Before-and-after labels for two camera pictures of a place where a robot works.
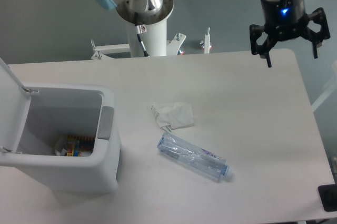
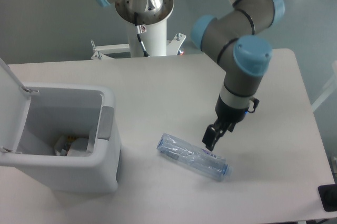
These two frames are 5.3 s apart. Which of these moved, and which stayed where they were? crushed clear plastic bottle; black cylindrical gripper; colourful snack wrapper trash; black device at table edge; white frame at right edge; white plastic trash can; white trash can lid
Moved: black cylindrical gripper; colourful snack wrapper trash
Stayed: black device at table edge; white frame at right edge; white trash can lid; white plastic trash can; crushed clear plastic bottle
